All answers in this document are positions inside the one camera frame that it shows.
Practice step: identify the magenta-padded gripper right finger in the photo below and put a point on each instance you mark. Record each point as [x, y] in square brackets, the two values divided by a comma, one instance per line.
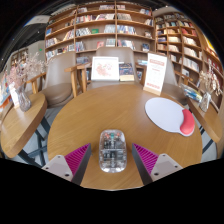
[146, 159]

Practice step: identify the dark cover book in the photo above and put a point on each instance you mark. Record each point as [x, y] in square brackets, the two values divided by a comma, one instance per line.
[126, 71]

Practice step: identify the white framed floral picture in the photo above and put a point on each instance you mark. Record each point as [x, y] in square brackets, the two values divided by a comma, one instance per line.
[105, 68]

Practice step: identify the white mouse pad red rest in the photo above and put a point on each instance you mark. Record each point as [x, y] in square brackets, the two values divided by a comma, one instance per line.
[163, 113]

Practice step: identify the stack of colourful books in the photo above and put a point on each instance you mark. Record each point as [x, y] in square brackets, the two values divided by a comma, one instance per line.
[191, 93]

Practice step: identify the small white table sign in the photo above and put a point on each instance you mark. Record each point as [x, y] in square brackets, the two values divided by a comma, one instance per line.
[14, 96]

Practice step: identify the wooden table with dark legs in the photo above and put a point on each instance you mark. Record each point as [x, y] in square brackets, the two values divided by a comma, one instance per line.
[210, 120]

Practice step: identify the wooden frame chair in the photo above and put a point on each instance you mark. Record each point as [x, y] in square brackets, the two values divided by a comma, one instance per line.
[34, 83]

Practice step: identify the glass vase with pink flowers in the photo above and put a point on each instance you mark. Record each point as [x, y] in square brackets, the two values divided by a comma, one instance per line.
[24, 100]

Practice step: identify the curved wooden bookshelf unit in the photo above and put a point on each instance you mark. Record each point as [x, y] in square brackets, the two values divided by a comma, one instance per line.
[183, 46]

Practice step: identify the wide wooden bookshelf unit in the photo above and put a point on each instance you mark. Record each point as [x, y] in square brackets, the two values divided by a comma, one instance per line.
[96, 26]

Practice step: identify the white sign on wooden base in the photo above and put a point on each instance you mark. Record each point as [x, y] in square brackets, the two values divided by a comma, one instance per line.
[155, 71]

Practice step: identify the grey chair with brown seat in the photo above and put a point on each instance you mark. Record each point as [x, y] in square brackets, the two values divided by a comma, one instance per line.
[175, 88]

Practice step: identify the glass vase with dried flowers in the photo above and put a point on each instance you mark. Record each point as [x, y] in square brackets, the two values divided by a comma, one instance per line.
[205, 101]

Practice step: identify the beige chair with brown seat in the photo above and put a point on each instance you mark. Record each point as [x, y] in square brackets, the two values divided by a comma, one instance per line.
[58, 80]

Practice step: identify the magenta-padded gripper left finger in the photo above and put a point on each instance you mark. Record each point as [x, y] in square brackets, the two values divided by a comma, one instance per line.
[76, 159]

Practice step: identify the beige armchair with wooden arms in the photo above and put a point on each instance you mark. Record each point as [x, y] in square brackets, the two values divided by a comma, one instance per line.
[113, 51]

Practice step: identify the round wooden side table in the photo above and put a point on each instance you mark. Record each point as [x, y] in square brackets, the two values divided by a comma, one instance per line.
[20, 126]

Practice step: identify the transparent computer mouse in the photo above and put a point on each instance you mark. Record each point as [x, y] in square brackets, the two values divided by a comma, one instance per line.
[112, 151]

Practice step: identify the light blue book stack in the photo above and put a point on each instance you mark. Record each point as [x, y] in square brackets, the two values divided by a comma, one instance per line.
[142, 62]

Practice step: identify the book display table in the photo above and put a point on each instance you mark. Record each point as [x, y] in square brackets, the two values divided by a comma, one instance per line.
[4, 93]

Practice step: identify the small distant bookshelf unit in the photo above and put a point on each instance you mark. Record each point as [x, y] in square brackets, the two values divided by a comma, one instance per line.
[18, 56]

